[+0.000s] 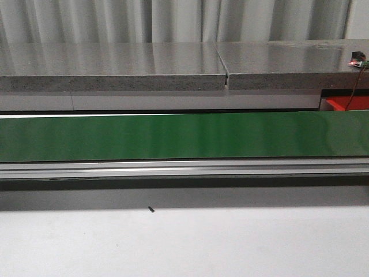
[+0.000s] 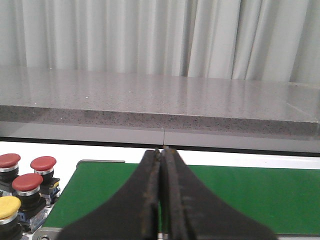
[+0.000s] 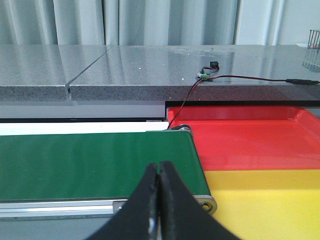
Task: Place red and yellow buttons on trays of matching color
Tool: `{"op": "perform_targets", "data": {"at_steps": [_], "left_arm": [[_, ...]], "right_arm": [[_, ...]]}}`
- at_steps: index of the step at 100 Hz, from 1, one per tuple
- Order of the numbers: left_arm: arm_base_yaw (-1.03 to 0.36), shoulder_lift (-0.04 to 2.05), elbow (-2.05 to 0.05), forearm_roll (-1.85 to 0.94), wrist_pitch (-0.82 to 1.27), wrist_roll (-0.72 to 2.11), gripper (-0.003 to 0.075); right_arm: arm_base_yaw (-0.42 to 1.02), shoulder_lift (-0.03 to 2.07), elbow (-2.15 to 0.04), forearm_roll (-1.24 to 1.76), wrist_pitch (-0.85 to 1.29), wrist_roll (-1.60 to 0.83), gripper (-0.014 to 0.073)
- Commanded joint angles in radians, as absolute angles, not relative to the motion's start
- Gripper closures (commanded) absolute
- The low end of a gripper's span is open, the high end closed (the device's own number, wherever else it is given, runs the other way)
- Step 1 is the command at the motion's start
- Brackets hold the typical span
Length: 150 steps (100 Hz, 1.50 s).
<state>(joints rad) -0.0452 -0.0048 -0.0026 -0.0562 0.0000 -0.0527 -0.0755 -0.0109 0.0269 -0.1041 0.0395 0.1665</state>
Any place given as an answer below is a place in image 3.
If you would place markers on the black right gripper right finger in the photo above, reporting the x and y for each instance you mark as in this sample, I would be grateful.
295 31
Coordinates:
182 217

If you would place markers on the grey curtain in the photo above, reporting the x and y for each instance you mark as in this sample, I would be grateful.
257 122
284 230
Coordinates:
158 22

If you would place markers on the wire basket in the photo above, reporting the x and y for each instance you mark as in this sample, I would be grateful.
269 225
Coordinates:
314 39

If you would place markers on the yellow tray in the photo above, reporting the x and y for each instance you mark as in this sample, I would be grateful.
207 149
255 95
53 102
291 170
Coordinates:
268 204

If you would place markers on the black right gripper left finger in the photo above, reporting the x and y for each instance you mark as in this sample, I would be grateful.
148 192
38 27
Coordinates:
138 217

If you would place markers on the red tray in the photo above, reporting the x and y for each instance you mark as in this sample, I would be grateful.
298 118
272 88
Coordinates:
252 137

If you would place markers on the aluminium conveyor frame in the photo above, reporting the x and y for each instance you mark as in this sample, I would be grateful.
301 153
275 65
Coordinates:
75 207

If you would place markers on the grey granite counter slab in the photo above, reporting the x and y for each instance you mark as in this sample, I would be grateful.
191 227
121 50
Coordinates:
156 73

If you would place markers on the small green circuit board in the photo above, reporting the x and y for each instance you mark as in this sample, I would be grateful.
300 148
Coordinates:
207 72

